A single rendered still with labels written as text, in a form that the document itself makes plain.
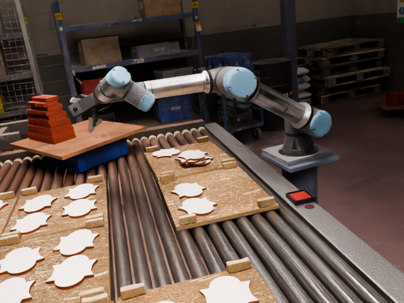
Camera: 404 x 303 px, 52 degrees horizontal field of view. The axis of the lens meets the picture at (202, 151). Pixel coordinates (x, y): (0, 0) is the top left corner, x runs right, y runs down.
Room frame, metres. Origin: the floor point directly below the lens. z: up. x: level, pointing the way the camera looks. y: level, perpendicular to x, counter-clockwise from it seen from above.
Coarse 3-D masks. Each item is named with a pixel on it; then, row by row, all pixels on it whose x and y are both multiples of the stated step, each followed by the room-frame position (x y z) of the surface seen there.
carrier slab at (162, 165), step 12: (192, 144) 2.00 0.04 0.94; (204, 144) 1.98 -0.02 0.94; (216, 156) 1.78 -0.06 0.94; (228, 156) 1.76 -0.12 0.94; (156, 168) 1.71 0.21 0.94; (168, 168) 1.69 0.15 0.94; (180, 168) 1.67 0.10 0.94; (192, 168) 1.66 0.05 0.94; (204, 168) 1.64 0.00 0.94; (216, 168) 1.63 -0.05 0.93
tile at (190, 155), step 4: (184, 152) 1.77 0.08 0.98; (188, 152) 1.76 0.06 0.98; (192, 152) 1.76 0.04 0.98; (196, 152) 1.75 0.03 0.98; (200, 152) 1.74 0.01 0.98; (204, 152) 1.74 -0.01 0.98; (180, 156) 1.72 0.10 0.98; (184, 156) 1.71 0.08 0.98; (188, 156) 1.71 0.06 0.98; (192, 156) 1.70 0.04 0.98; (196, 156) 1.69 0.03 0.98; (200, 156) 1.69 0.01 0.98; (204, 156) 1.69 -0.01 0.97; (188, 160) 1.68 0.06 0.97; (192, 160) 1.67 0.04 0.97; (196, 160) 1.67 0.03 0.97
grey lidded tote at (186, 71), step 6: (174, 66) 6.17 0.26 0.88; (180, 66) 6.11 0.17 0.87; (186, 66) 5.99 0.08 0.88; (156, 72) 5.88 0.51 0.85; (162, 72) 5.71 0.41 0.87; (168, 72) 5.75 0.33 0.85; (174, 72) 5.80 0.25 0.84; (180, 72) 5.84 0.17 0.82; (186, 72) 5.88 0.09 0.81; (156, 78) 5.98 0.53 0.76; (162, 78) 5.75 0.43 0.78
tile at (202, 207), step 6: (192, 198) 1.33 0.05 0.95; (198, 198) 1.32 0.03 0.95; (204, 198) 1.32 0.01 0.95; (186, 204) 1.29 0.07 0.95; (192, 204) 1.28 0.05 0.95; (198, 204) 1.28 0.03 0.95; (204, 204) 1.27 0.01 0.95; (210, 204) 1.26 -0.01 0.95; (216, 204) 1.27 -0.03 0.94; (180, 210) 1.26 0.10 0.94; (186, 210) 1.24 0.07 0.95; (192, 210) 1.24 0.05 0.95; (198, 210) 1.23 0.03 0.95; (204, 210) 1.23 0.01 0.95; (210, 210) 1.22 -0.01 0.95
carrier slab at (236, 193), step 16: (192, 176) 1.57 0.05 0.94; (208, 176) 1.55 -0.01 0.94; (224, 176) 1.53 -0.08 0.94; (240, 176) 1.51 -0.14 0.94; (208, 192) 1.39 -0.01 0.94; (224, 192) 1.37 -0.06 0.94; (240, 192) 1.36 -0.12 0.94; (256, 192) 1.34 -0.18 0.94; (176, 208) 1.29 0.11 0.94; (224, 208) 1.25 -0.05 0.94; (240, 208) 1.23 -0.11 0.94; (256, 208) 1.22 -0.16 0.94; (272, 208) 1.22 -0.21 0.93; (176, 224) 1.17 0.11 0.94; (192, 224) 1.17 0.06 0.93
